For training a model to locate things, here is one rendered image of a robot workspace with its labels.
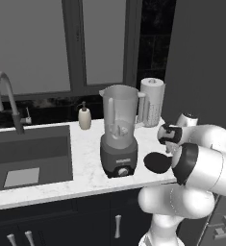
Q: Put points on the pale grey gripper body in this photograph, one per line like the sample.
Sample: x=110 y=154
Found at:
x=172 y=147

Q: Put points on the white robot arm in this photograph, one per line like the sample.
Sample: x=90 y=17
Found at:
x=197 y=169

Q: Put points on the black blender lid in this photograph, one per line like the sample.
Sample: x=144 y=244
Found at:
x=156 y=162

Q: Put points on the grey blender with clear jar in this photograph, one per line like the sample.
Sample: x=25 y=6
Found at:
x=119 y=150

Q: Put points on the white paper towel roll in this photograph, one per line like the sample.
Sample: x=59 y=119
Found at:
x=152 y=102

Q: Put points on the dark cupboard door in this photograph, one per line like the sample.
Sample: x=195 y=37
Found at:
x=130 y=224
x=53 y=232
x=0 y=232
x=93 y=221

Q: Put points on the grey refrigerator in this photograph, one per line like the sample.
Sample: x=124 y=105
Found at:
x=202 y=64

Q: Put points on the beige soap dispenser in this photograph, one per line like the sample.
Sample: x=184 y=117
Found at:
x=84 y=119

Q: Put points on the grey framed window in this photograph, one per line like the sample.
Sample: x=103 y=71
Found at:
x=76 y=44

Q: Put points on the dark grey sink basin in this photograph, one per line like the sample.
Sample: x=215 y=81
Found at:
x=31 y=153

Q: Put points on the grey curved sink tap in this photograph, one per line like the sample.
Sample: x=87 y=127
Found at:
x=8 y=93

